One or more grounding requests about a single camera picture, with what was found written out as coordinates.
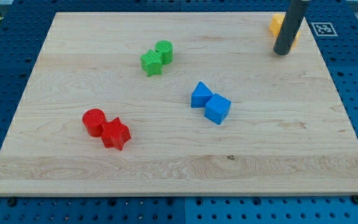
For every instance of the blue triangle block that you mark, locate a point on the blue triangle block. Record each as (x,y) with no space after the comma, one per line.
(200,96)

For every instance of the blue cube block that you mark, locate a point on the blue cube block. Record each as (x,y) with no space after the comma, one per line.
(217,109)

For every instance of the green star block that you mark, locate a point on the green star block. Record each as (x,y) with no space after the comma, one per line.
(152,63)

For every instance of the wooden board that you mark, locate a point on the wooden board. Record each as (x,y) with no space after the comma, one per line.
(287,132)

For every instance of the green cylinder block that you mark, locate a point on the green cylinder block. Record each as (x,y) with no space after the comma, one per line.
(165,47)

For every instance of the red star block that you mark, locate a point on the red star block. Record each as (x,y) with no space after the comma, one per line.
(115,134)

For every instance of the red cylinder block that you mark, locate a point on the red cylinder block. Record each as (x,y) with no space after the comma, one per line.
(93,120)

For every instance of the yellow block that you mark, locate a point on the yellow block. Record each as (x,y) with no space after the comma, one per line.
(275,26)

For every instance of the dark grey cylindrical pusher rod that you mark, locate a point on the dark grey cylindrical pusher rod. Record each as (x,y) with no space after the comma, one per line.
(290,26)

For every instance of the white fiducial marker tag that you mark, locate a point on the white fiducial marker tag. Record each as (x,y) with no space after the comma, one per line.
(324,29)

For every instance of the black bolt left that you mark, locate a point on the black bolt left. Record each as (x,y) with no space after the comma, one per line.
(11,202)

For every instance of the black bolt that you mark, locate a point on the black bolt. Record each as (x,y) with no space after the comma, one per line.
(354,199)
(11,202)

